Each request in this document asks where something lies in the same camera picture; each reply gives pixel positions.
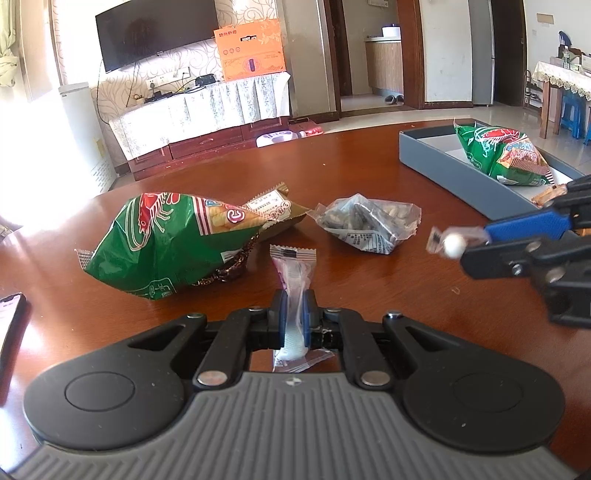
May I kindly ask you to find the green prawn cracker bag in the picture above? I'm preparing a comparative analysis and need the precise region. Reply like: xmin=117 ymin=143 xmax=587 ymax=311
xmin=454 ymin=124 xmax=555 ymax=187
xmin=76 ymin=192 xmax=271 ymax=300

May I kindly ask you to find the wooden kitchen cabinet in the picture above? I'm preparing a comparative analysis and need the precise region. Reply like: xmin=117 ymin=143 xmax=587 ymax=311
xmin=365 ymin=39 xmax=404 ymax=95

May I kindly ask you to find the blue plastic stool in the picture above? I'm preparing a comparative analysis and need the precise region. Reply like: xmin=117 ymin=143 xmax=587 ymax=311
xmin=560 ymin=92 xmax=586 ymax=139

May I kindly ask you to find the small white candy wrapper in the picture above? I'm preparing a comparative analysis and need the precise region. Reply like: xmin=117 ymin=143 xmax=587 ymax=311
xmin=426 ymin=227 xmax=492 ymax=260

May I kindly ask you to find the smartphone with purple screen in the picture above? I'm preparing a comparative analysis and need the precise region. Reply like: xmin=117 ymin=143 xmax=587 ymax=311
xmin=0 ymin=292 xmax=28 ymax=404

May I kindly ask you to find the black router box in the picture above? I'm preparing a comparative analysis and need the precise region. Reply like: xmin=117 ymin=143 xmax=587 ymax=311
xmin=194 ymin=74 xmax=216 ymax=88

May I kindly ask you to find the white chest freezer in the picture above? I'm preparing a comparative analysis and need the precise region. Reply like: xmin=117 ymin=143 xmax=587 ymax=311
xmin=33 ymin=83 xmax=117 ymax=201

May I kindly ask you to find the orange cardboard box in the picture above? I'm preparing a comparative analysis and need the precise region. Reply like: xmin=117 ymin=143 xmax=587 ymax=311
xmin=214 ymin=19 xmax=287 ymax=81

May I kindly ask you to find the black flat television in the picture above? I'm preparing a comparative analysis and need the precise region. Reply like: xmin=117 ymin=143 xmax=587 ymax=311
xmin=95 ymin=0 xmax=218 ymax=72

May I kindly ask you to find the clear sunflower seed bag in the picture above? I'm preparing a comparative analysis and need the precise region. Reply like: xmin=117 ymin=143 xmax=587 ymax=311
xmin=308 ymin=194 xmax=422 ymax=255

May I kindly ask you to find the dark red TV cabinet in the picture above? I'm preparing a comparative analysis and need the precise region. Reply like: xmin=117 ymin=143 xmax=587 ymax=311
xmin=127 ymin=117 xmax=319 ymax=180

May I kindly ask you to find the grey shallow box tray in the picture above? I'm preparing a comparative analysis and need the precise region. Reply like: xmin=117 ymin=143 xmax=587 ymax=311
xmin=400 ymin=120 xmax=583 ymax=220

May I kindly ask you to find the tied beige curtain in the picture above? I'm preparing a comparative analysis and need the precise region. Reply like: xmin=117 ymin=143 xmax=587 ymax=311
xmin=0 ymin=0 xmax=19 ymax=88

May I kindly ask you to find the gold brown pastry packet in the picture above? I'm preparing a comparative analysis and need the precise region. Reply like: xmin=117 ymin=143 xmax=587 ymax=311
xmin=193 ymin=182 xmax=310 ymax=287

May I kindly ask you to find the dining table with cloth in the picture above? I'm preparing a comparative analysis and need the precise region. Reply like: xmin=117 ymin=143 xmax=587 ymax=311
xmin=532 ymin=61 xmax=590 ymax=139

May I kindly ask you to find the yellow bread packet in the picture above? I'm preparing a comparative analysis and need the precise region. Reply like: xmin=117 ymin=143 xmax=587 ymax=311
xmin=531 ymin=184 xmax=567 ymax=208

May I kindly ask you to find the white lace tablecloth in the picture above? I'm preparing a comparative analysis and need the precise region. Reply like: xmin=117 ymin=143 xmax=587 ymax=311
xmin=109 ymin=72 xmax=290 ymax=160

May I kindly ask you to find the pair of slippers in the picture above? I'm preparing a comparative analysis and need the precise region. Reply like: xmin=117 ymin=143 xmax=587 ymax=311
xmin=385 ymin=95 xmax=405 ymax=105

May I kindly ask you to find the grey refrigerator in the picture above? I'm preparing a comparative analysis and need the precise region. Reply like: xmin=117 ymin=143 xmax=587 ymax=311
xmin=468 ymin=0 xmax=495 ymax=106

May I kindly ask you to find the clear white candy packet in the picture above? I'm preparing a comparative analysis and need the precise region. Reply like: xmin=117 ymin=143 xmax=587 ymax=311
xmin=270 ymin=245 xmax=335 ymax=374

